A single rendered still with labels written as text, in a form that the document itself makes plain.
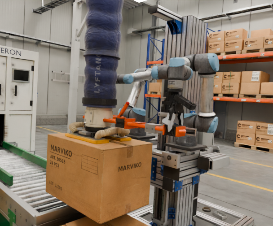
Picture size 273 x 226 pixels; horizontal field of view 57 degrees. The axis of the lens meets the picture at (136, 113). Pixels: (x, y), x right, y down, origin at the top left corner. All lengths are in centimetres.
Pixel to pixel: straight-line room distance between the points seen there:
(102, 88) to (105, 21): 40
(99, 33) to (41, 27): 1007
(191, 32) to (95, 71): 90
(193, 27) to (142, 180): 125
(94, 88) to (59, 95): 1017
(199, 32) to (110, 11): 86
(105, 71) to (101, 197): 73
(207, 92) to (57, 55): 1038
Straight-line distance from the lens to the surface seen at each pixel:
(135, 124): 138
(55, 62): 1169
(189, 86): 207
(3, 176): 256
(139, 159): 153
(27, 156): 324
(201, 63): 168
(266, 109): 988
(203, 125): 176
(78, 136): 160
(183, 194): 224
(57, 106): 1170
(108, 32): 160
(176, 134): 120
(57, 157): 172
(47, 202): 210
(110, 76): 157
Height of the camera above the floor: 134
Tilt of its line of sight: 3 degrees down
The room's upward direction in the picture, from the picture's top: 4 degrees clockwise
